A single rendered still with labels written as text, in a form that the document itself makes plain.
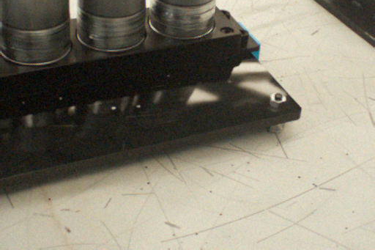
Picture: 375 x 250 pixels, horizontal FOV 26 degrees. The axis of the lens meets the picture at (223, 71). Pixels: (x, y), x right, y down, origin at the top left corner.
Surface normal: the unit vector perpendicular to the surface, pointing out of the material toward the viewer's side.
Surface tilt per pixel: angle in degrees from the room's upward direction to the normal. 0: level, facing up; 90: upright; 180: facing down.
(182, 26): 90
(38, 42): 90
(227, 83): 0
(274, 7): 0
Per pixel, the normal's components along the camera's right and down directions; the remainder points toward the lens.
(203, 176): 0.09, -0.83
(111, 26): 0.15, 0.55
